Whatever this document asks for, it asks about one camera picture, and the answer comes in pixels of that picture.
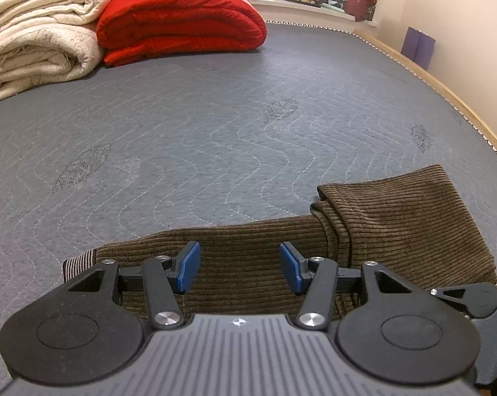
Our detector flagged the grey quilted mattress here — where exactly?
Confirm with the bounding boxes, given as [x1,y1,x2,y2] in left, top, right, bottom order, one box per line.
[0,22,497,384]

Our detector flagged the wooden bed frame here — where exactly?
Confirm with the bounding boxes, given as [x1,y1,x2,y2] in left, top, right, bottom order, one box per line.
[353,32,497,170]

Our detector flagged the white folded quilt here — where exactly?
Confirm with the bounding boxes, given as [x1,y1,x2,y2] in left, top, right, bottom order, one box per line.
[0,0,112,102]

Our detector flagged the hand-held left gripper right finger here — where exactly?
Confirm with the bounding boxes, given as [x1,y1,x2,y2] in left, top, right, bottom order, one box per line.
[279,242,416,331]

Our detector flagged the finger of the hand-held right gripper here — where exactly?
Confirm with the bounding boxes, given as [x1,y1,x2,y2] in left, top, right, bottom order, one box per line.
[430,284,480,311]

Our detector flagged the red folded quilt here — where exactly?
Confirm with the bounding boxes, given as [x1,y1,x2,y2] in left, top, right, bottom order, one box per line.
[95,0,268,68]

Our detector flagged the purple foam board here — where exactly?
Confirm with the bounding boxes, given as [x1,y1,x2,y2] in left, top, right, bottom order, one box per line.
[401,26,423,61]
[414,33,437,71]

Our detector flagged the brown corduroy pants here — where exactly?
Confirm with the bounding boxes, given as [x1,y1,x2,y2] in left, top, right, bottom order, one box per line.
[62,164,497,321]

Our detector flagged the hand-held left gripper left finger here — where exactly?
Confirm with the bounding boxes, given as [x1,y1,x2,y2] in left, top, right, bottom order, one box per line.
[66,241,202,331]

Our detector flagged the white window sill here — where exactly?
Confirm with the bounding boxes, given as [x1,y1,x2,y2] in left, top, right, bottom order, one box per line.
[248,0,358,34]

